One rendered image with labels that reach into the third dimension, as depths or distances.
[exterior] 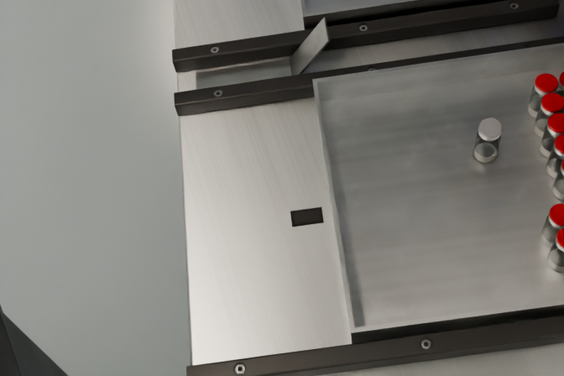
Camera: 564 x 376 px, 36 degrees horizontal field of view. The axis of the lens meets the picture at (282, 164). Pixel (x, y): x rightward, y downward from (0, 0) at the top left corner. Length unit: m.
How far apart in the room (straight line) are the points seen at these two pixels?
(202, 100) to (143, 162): 1.07
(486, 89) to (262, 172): 0.24
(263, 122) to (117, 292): 0.99
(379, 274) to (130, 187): 1.19
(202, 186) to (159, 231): 1.01
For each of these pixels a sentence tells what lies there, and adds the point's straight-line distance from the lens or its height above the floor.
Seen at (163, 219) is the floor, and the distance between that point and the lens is 1.84.
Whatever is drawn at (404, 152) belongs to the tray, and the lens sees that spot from 0.83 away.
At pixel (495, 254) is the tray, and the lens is 0.79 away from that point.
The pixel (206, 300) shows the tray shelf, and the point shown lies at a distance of 0.78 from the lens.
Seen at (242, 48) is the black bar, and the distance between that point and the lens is 0.89.
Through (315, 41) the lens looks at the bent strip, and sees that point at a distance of 0.86.
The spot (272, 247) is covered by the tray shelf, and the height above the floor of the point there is 0.88.
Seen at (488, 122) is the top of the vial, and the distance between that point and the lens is 0.80.
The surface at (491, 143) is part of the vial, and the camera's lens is 0.80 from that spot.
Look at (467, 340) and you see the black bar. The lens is 0.73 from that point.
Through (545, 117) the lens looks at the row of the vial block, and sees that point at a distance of 0.82.
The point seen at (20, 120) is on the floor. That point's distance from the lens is 2.09.
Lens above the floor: 1.59
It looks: 59 degrees down
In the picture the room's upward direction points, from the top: 11 degrees counter-clockwise
